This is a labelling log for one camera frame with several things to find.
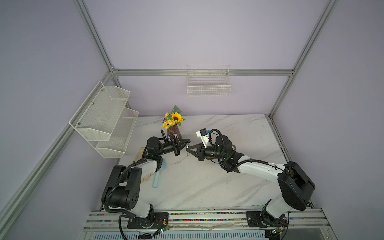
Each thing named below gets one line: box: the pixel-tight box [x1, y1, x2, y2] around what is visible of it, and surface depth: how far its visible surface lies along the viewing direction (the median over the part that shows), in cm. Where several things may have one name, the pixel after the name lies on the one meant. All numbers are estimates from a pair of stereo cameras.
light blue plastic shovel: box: [152, 159, 167, 189], surface depth 88 cm
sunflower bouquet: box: [161, 105, 186, 129], surface depth 88 cm
